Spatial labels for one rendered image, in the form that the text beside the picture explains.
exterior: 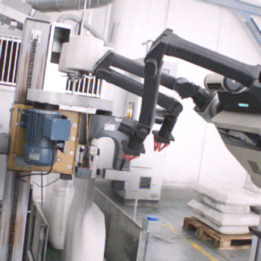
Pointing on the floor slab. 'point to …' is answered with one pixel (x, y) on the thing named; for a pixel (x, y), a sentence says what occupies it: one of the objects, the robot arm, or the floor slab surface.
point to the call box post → (148, 246)
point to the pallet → (225, 239)
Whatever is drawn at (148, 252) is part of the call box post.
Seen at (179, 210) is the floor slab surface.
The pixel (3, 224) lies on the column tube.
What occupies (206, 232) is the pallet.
